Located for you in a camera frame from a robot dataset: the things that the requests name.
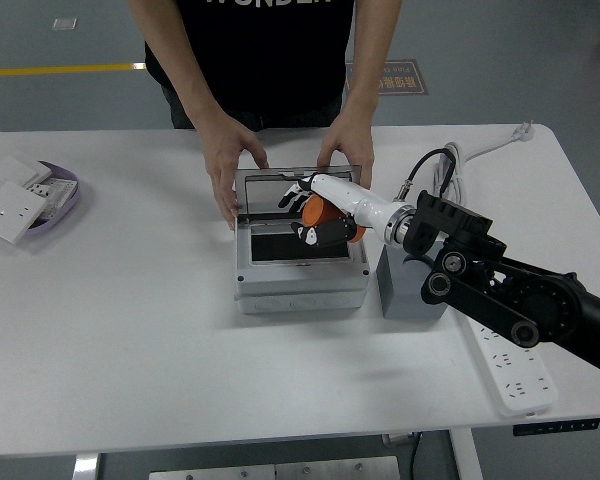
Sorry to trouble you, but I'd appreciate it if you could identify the orange cylinder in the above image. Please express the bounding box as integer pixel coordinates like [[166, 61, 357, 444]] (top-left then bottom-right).
[[301, 195, 366, 241]]

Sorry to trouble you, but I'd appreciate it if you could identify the person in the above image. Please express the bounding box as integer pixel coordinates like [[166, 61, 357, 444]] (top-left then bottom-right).
[[144, 0, 356, 132]]

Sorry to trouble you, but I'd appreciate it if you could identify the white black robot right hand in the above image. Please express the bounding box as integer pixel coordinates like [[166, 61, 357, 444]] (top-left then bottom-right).
[[278, 172, 400, 247]]

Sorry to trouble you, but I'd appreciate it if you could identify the white wall socket plate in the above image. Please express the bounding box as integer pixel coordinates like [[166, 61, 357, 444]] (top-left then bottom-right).
[[0, 180, 46, 245]]

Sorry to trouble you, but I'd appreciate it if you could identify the black cable under table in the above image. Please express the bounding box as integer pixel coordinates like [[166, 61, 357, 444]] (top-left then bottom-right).
[[409, 430, 425, 480]]

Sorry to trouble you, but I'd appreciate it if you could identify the person's left hand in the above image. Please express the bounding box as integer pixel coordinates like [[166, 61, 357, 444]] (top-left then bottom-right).
[[315, 112, 376, 189]]

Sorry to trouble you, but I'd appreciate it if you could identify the white blank switch plate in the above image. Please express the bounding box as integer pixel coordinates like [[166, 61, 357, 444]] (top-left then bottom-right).
[[0, 155, 54, 190]]

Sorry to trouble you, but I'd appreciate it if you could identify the dark floor sign with lettering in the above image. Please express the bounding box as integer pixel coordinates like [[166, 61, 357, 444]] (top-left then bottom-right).
[[344, 59, 430, 96]]

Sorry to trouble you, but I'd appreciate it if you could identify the black table control panel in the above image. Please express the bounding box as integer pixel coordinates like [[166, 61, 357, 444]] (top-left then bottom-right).
[[512, 418, 600, 437]]

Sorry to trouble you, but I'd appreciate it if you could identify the purple tray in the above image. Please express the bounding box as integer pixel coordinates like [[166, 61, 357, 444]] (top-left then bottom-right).
[[0, 159, 86, 244]]

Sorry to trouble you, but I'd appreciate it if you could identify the white power strip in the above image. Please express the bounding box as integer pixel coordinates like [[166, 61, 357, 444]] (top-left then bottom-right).
[[459, 314, 560, 419]]

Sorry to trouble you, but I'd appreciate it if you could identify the metal base plate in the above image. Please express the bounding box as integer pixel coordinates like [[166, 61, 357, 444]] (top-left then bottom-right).
[[148, 455, 401, 480]]

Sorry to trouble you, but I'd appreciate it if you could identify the white power cord with plug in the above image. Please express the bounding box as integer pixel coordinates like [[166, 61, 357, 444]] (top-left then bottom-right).
[[432, 121, 537, 201]]

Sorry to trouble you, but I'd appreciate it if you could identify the grey cube with round hole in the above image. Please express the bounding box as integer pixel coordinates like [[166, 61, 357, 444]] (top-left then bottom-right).
[[376, 244, 449, 321]]

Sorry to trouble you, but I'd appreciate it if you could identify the person's right hand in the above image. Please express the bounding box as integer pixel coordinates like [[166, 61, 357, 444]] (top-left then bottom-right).
[[199, 112, 270, 231]]

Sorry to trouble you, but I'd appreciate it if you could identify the grey electrical box with lid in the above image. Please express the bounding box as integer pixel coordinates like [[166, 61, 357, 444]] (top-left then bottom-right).
[[232, 164, 371, 315]]

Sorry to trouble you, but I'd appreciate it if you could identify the yellow floor tape line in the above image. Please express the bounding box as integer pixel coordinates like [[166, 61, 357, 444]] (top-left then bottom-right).
[[0, 62, 147, 79]]

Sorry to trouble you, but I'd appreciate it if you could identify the white table leg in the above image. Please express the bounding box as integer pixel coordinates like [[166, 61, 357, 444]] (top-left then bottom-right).
[[449, 428, 484, 480], [72, 452, 101, 480]]

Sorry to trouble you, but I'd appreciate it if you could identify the white multi-hole socket panel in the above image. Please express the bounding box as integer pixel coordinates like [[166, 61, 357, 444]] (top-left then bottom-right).
[[24, 177, 79, 220]]

